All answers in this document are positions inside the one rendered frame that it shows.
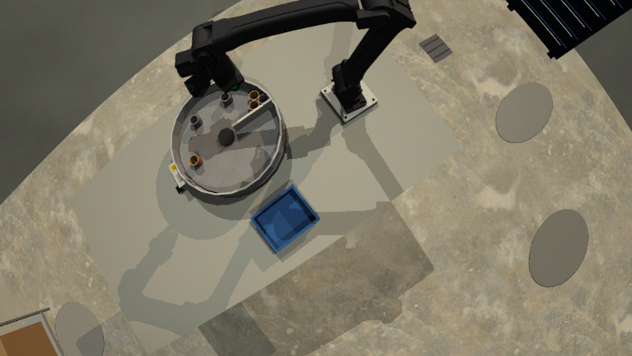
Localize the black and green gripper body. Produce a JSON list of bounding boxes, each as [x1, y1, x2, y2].
[[212, 55, 244, 93]]

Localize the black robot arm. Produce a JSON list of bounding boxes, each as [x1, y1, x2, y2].
[[175, 0, 417, 113]]

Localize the blue crate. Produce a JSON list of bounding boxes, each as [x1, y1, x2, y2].
[[250, 185, 320, 253]]

